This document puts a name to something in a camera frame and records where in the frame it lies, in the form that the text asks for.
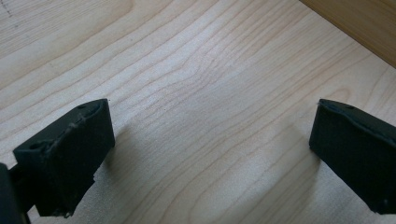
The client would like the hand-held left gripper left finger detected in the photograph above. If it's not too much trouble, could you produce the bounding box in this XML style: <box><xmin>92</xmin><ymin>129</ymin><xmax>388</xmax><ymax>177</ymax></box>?
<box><xmin>12</xmin><ymin>98</ymin><xmax>116</xmax><ymax>218</ymax></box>

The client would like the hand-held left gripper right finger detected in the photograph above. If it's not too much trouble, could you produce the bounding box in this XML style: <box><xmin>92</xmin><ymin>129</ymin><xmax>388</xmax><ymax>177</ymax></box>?
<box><xmin>308</xmin><ymin>98</ymin><xmax>396</xmax><ymax>216</ymax></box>

